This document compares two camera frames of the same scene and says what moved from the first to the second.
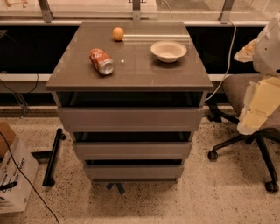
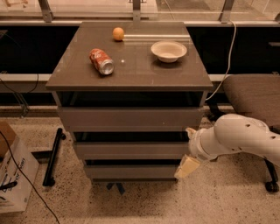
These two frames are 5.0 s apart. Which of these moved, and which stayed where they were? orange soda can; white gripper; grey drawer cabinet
Moved: white gripper
Stayed: orange soda can; grey drawer cabinet
